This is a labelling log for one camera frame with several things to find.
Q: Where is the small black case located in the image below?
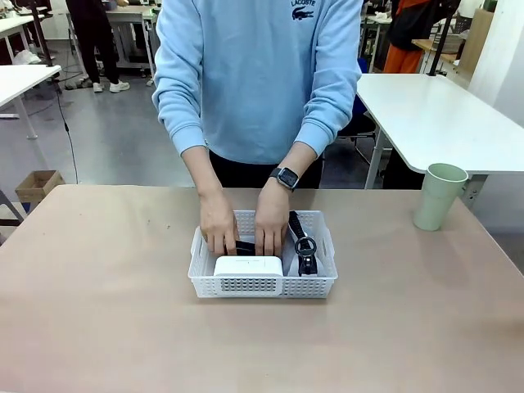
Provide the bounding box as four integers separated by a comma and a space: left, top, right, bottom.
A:
224, 240, 258, 257

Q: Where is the black vertical pole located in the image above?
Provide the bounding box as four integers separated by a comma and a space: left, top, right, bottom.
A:
426, 0, 454, 78

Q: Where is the person in blue sweatshirt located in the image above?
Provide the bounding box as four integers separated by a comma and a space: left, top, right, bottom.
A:
151, 0, 364, 190

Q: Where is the person's right hand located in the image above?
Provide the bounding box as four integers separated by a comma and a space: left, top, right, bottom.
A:
198, 191, 241, 258

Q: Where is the white digital clock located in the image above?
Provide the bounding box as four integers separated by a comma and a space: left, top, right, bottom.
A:
213, 255, 285, 296

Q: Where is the grey metal workbench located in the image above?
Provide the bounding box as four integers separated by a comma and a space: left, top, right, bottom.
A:
104, 2, 160, 88

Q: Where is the large white table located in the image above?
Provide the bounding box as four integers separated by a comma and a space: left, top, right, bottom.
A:
354, 73, 524, 190

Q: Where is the person's left hand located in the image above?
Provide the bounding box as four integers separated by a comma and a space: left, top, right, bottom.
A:
253, 182, 291, 258

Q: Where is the person's right forearm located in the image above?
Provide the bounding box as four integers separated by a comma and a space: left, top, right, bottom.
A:
181, 142, 224, 198

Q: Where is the wooden table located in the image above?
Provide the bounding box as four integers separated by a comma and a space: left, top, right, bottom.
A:
411, 37, 468, 66

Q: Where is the white perforated plastic basket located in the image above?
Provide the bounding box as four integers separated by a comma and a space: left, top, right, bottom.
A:
187, 209, 340, 300

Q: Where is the pale green plastic cup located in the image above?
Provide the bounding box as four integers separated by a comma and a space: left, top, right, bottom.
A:
413, 162, 470, 233

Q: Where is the person in black clothes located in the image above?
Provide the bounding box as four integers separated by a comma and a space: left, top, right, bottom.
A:
67, 0, 131, 94

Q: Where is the person in orange trousers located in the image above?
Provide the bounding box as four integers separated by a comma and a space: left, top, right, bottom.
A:
383, 0, 441, 75

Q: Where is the brown cardboard box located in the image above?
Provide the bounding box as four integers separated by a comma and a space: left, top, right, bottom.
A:
15, 169, 66, 205

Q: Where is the dark smartwatch on wrist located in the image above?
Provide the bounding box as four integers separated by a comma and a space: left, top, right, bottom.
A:
269, 166, 300, 192

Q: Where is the small white table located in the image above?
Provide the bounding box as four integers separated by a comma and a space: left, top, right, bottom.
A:
0, 64, 63, 142

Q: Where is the black wristwatch with strap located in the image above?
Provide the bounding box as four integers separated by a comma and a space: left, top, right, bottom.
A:
287, 210, 319, 278

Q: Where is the brown wooden panel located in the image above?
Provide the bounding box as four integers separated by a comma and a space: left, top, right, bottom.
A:
458, 7, 495, 62

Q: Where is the person's left forearm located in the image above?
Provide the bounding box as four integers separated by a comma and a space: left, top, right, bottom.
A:
268, 140, 318, 181

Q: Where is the black floor cable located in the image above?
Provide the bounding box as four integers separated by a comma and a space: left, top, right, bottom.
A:
52, 77, 79, 185

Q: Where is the white crumpled bag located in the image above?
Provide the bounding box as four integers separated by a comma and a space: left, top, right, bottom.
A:
13, 50, 43, 66

